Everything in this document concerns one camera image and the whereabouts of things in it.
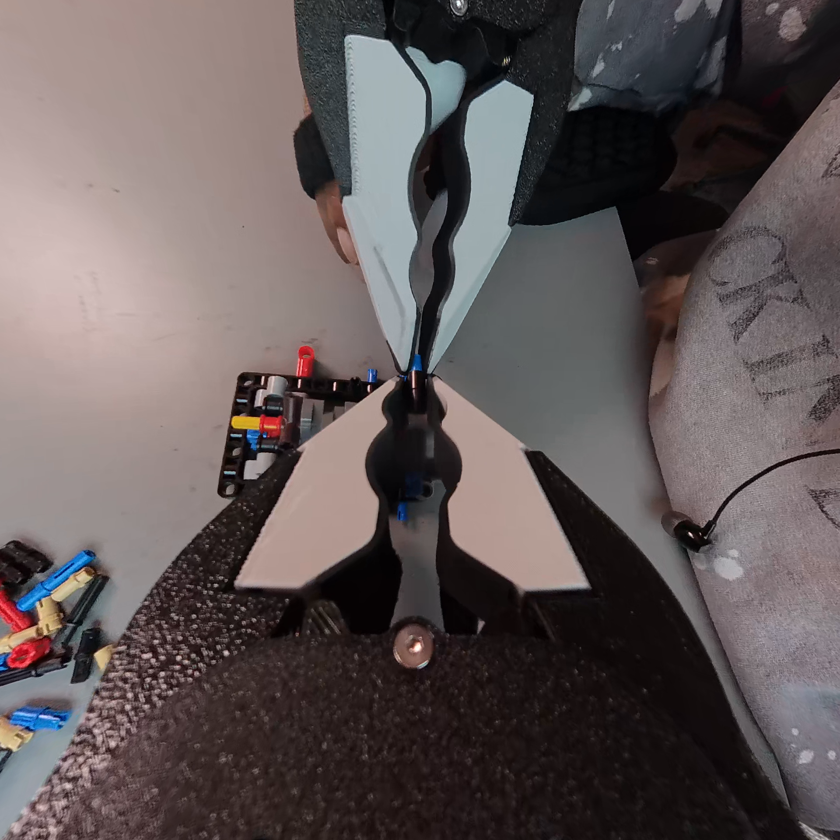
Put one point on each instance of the black toy brick gear assembly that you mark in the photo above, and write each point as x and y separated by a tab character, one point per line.
275	394

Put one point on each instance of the grey desk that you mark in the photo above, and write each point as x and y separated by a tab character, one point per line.
164	197

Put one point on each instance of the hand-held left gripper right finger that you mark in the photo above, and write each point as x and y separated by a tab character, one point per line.
512	518

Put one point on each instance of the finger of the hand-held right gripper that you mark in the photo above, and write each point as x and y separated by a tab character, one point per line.
492	184
380	164

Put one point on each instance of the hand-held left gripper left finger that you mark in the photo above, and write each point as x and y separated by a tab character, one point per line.
328	512

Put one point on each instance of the yellow toy axle red tip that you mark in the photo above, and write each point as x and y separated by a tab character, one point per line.
253	423

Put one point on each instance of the grey printed sweatshirt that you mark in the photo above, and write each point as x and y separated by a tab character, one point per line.
754	426

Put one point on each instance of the person's right hand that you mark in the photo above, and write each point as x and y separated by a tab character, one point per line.
334	223

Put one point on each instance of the pile of toy connector pins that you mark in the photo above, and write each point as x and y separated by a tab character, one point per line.
46	610

